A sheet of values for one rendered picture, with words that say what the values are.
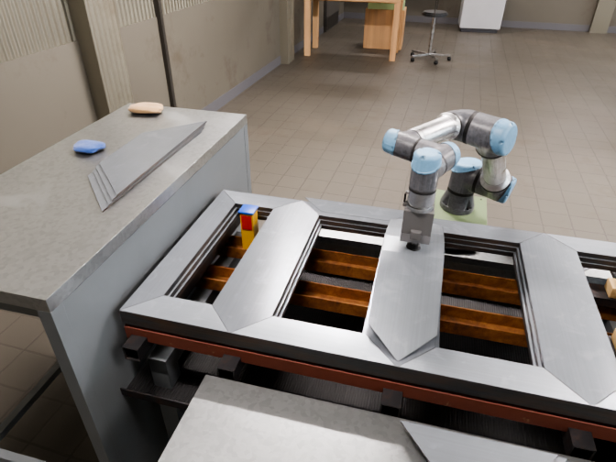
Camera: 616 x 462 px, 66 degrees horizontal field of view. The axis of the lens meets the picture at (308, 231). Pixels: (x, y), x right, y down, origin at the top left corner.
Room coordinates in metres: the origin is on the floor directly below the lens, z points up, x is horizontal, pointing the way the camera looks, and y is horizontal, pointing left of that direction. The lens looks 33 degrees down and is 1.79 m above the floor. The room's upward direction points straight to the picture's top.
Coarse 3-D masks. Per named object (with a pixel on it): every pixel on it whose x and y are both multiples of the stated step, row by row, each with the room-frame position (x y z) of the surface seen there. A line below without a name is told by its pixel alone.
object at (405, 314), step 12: (372, 300) 0.98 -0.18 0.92; (384, 300) 0.97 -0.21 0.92; (396, 300) 0.97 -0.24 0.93; (372, 312) 0.94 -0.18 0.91; (384, 312) 0.94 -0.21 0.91; (396, 312) 0.94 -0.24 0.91; (408, 312) 0.94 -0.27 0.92; (420, 312) 0.94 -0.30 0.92; (432, 312) 0.93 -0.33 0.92; (384, 324) 0.91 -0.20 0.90; (396, 324) 0.91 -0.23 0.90; (408, 324) 0.90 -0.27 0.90; (420, 324) 0.90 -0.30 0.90; (432, 324) 0.90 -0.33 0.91
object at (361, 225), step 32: (224, 224) 1.47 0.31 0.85; (320, 224) 1.50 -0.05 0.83; (352, 224) 1.48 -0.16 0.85; (384, 224) 1.46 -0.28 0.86; (512, 256) 1.32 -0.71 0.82; (608, 256) 1.27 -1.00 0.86; (288, 288) 1.11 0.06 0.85; (128, 320) 0.99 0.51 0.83; (160, 320) 0.96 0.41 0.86; (288, 352) 0.87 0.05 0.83; (320, 352) 0.85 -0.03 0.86; (384, 352) 0.84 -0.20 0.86; (416, 352) 0.84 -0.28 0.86; (448, 384) 0.77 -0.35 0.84; (480, 384) 0.75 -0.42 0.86; (576, 416) 0.69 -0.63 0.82; (608, 416) 0.68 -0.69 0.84
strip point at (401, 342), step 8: (376, 328) 0.90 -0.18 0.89; (384, 328) 0.90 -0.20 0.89; (392, 328) 0.90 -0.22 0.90; (400, 328) 0.90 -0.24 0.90; (384, 336) 0.88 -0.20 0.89; (392, 336) 0.88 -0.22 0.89; (400, 336) 0.87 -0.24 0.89; (408, 336) 0.87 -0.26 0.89; (416, 336) 0.87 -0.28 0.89; (424, 336) 0.87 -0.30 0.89; (432, 336) 0.87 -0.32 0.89; (384, 344) 0.86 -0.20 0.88; (392, 344) 0.86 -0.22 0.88; (400, 344) 0.86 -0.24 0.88; (408, 344) 0.85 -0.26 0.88; (416, 344) 0.85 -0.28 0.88; (392, 352) 0.84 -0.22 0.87; (400, 352) 0.84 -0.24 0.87; (408, 352) 0.83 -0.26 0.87
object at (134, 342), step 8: (232, 232) 1.59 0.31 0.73; (224, 240) 1.51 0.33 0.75; (216, 248) 1.45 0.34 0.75; (208, 264) 1.37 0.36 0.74; (200, 272) 1.31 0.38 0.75; (192, 280) 1.26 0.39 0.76; (192, 288) 1.25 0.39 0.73; (184, 296) 1.19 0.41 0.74; (136, 336) 0.98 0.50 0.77; (128, 344) 0.95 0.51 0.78; (136, 344) 0.95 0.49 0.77; (144, 344) 0.96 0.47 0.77; (152, 344) 0.99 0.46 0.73; (128, 352) 0.95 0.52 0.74; (136, 352) 0.96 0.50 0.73; (144, 352) 0.95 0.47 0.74; (136, 360) 0.93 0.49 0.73
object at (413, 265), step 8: (384, 256) 1.11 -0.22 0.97; (392, 256) 1.11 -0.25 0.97; (400, 256) 1.11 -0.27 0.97; (408, 256) 1.11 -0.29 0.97; (416, 256) 1.11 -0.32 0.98; (424, 256) 1.11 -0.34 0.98; (384, 264) 1.09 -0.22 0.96; (392, 264) 1.08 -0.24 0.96; (400, 264) 1.08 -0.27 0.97; (408, 264) 1.08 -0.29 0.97; (416, 264) 1.08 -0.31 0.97; (424, 264) 1.08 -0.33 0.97; (432, 264) 1.08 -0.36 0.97; (440, 264) 1.08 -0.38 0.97; (392, 272) 1.06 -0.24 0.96; (400, 272) 1.05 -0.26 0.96; (408, 272) 1.05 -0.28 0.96; (416, 272) 1.05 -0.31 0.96; (424, 272) 1.05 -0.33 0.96; (432, 272) 1.05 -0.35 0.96; (440, 272) 1.05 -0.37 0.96
